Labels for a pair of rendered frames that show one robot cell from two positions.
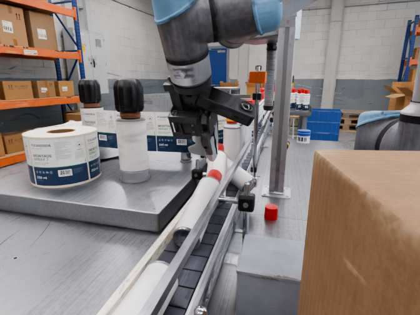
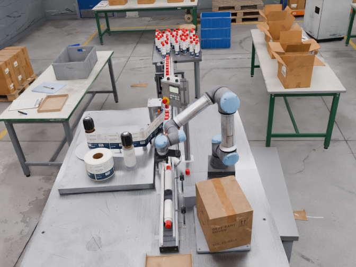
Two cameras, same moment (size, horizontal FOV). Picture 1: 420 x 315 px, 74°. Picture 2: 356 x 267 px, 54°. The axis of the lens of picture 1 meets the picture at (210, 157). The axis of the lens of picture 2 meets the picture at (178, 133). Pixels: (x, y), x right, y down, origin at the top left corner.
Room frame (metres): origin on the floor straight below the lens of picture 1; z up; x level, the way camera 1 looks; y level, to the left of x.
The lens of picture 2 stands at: (-1.28, 0.36, 2.49)
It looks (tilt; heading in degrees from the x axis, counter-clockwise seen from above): 33 degrees down; 346
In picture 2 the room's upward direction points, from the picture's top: 4 degrees counter-clockwise
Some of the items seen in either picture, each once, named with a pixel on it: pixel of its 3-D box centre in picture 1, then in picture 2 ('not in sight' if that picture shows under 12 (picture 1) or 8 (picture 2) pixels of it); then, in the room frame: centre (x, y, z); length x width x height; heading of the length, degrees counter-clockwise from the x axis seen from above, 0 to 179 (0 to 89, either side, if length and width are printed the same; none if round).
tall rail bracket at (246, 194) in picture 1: (234, 221); (179, 183); (0.48, -0.05, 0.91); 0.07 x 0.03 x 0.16; 75
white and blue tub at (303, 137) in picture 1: (303, 136); not in sight; (1.56, -0.53, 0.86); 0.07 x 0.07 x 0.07
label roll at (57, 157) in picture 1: (64, 154); (99, 163); (0.83, 0.45, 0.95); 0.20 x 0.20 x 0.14
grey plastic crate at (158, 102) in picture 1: (160, 104); (76, 62); (3.14, 0.55, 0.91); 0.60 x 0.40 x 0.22; 163
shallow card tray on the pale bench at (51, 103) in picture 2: not in sight; (53, 103); (2.27, 0.84, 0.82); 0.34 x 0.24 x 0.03; 165
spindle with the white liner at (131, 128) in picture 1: (131, 130); (128, 150); (0.81, 0.23, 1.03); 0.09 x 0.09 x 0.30
